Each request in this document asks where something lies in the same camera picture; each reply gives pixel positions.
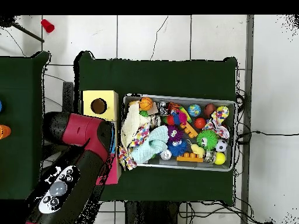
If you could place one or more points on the red plastic cup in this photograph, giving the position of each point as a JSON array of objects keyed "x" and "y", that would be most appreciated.
[{"x": 48, "y": 26}]

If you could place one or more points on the white colourful patterned cloth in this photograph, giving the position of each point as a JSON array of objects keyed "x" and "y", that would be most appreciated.
[{"x": 217, "y": 123}]

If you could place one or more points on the black upright stand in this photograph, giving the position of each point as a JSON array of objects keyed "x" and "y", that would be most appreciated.
[{"x": 67, "y": 98}]

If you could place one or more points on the mint muslin cloth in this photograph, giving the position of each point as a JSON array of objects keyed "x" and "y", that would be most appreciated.
[{"x": 151, "y": 144}]

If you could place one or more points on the cream muslin cloth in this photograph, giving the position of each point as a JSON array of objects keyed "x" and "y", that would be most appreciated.
[{"x": 132, "y": 123}]

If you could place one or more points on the side table with green cloth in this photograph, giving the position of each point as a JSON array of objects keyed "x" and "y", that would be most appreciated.
[{"x": 18, "y": 93}]

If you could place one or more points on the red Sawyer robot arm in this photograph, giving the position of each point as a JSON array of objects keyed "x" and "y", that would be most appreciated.
[{"x": 79, "y": 133}]

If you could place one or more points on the red-orange ball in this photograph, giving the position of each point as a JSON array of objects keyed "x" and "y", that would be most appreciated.
[{"x": 200, "y": 123}]

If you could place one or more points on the small soccer ball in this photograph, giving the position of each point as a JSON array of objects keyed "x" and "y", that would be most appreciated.
[{"x": 221, "y": 145}]

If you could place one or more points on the wooden box with three holes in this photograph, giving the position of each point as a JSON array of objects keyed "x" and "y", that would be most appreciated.
[{"x": 112, "y": 105}]

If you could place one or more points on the yellow plush toy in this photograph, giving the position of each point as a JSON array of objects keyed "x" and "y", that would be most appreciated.
[{"x": 198, "y": 149}]

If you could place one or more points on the colourful dotted cloth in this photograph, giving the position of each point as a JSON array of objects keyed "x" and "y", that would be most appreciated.
[
  {"x": 140, "y": 136},
  {"x": 126, "y": 158}
]

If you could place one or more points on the orange toy basketball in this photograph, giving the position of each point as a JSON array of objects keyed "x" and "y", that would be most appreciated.
[{"x": 146, "y": 103}]

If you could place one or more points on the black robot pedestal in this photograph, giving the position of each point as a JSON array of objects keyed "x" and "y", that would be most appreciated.
[{"x": 149, "y": 214}]

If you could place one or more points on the shallow clear mesh bin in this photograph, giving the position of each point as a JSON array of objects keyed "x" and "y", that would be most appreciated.
[{"x": 230, "y": 121}]

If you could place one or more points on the large green spiky ball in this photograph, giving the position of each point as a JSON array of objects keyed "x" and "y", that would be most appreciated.
[{"x": 206, "y": 140}]

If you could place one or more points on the dark green tablecloth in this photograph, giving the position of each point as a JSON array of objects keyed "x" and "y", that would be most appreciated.
[{"x": 151, "y": 77}]

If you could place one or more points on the yellow ball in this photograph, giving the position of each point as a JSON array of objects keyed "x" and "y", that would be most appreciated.
[{"x": 219, "y": 158}]

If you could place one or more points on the globe print ball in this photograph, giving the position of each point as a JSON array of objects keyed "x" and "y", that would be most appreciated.
[{"x": 194, "y": 110}]

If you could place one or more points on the blue spiky ball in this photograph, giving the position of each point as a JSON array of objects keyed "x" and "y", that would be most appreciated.
[{"x": 176, "y": 147}]

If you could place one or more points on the black tripod leg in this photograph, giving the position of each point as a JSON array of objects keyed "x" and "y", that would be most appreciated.
[{"x": 28, "y": 32}]

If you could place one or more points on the orange toy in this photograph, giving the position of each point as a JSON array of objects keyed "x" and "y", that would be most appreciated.
[{"x": 4, "y": 131}]

